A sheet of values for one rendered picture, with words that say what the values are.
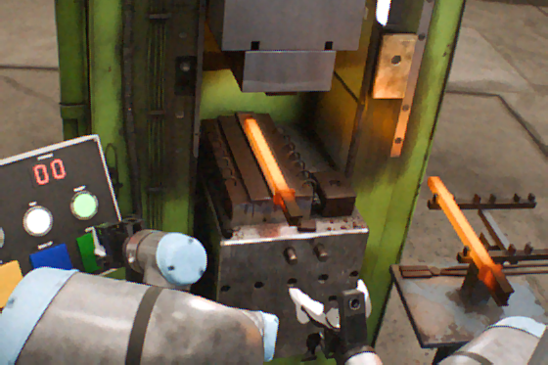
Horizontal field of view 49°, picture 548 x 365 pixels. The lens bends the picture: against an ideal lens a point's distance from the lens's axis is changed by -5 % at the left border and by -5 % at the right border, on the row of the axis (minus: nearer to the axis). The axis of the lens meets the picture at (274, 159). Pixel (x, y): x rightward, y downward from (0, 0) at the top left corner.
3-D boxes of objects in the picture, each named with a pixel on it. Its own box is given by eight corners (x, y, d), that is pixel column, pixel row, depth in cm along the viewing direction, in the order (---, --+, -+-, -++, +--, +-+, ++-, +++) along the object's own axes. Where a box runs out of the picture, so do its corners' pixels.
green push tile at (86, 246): (119, 261, 126) (109, 226, 125) (87, 274, 122) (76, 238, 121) (116, 260, 127) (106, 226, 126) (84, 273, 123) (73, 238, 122)
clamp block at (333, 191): (353, 215, 159) (358, 195, 156) (322, 218, 157) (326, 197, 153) (338, 189, 169) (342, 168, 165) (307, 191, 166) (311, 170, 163)
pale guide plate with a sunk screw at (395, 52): (403, 98, 158) (417, 36, 150) (372, 99, 156) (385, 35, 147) (400, 94, 160) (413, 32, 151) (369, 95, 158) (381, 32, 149)
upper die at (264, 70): (330, 90, 137) (337, 51, 132) (241, 93, 132) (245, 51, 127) (279, 23, 171) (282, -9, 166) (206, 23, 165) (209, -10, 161)
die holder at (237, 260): (341, 348, 178) (371, 229, 155) (212, 367, 168) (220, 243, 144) (288, 231, 223) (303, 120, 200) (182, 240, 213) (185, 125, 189)
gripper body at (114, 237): (126, 212, 116) (155, 215, 107) (139, 255, 118) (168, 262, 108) (90, 226, 112) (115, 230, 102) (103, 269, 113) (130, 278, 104)
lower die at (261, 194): (308, 219, 156) (313, 191, 151) (230, 226, 150) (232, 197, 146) (266, 135, 190) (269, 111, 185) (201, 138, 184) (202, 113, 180)
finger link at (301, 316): (278, 313, 123) (315, 337, 118) (281, 292, 120) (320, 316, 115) (288, 305, 125) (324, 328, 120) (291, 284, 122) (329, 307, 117)
